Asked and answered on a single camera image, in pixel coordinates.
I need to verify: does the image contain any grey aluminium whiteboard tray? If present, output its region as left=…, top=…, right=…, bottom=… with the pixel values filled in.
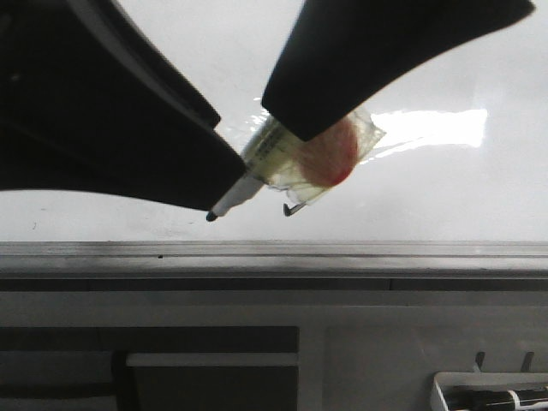
left=1, top=241, right=547, bottom=291

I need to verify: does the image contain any white plastic marker basket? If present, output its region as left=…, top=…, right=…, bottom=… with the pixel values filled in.
left=430, top=372, right=547, bottom=410

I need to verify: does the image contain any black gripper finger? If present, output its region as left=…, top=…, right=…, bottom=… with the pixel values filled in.
left=1, top=1, right=245, bottom=211
left=261, top=0, right=535, bottom=141

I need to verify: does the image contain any black marker in basket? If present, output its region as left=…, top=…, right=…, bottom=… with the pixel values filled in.
left=445, top=386, right=547, bottom=410

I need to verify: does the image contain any taped whiteboard marker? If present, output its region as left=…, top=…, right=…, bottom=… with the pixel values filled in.
left=206, top=108, right=385, bottom=222

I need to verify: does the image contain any dark rectangular panel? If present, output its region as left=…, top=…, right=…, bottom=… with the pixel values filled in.
left=1, top=326, right=300, bottom=410

